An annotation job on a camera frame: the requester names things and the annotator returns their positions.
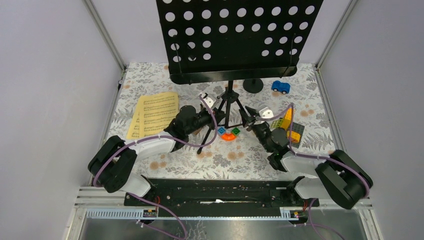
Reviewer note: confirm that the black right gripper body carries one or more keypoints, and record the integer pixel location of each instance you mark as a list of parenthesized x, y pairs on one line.
[(262, 131)]

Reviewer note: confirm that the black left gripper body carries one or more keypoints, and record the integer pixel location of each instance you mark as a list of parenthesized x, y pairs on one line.
[(202, 118)]

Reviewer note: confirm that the yellow sheet music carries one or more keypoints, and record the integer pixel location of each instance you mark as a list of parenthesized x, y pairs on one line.
[(134, 127), (155, 112)]

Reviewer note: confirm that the black music stand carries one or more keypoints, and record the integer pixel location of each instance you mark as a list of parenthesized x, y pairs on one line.
[(228, 40)]

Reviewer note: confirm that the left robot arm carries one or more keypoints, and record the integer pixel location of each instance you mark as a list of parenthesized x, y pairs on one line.
[(112, 165)]

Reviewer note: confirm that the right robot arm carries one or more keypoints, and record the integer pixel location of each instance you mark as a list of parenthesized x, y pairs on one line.
[(335, 176)]

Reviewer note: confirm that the lime green fence piece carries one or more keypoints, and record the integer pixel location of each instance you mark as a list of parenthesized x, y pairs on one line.
[(276, 123)]

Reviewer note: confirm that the floral table mat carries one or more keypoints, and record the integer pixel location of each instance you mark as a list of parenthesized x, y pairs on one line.
[(241, 159)]

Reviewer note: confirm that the blue toy brick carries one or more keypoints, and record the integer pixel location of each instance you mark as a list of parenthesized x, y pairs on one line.
[(221, 130)]

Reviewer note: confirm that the green toy brick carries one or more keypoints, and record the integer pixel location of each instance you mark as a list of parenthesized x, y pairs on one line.
[(235, 131)]

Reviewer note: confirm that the black microphone stand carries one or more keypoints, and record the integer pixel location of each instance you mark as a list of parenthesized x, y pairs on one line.
[(253, 85)]

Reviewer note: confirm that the yellow orange toy cylinder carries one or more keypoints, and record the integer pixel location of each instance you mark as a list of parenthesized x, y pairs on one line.
[(293, 136)]

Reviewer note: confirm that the blue toy car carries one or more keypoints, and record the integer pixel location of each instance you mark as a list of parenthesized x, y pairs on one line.
[(281, 87)]

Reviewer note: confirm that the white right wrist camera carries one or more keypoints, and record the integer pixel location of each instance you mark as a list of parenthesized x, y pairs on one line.
[(265, 114)]

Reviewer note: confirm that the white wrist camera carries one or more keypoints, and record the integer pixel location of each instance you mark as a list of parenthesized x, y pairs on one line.
[(265, 114), (208, 100)]

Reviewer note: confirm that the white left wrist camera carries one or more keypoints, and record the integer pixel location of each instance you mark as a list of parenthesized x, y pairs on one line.
[(208, 100)]

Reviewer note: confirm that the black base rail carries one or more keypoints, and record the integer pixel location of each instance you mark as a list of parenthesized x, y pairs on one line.
[(213, 198)]

